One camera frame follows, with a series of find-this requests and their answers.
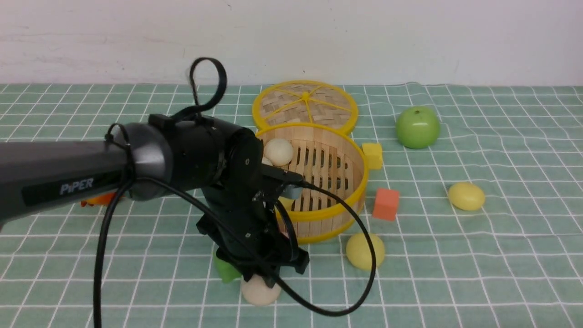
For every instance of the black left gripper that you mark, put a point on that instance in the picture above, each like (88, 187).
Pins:
(244, 223)

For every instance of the white bun front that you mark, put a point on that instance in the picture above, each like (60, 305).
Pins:
(257, 293)

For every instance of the white bun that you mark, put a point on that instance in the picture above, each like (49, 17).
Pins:
(266, 161)
(280, 151)
(257, 293)

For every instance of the yellow bun front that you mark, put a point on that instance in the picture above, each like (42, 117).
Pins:
(358, 251)

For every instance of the yellow bun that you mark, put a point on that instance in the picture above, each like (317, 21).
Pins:
(358, 251)
(466, 196)
(287, 203)

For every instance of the bamboo steamer tray yellow rim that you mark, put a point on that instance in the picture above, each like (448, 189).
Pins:
(332, 161)

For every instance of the woven bamboo steamer lid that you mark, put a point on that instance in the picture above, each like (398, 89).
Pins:
(305, 101)

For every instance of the green cube block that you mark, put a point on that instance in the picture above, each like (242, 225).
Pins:
(226, 272)

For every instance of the orange cube block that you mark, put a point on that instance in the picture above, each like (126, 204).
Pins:
(386, 204)

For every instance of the yellow cube block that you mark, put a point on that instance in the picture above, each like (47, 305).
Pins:
(374, 155)

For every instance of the green apple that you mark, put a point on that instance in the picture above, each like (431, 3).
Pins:
(418, 127)

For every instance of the green checkered tablecloth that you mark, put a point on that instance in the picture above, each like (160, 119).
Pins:
(516, 263)

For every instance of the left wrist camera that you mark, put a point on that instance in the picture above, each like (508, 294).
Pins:
(277, 182)

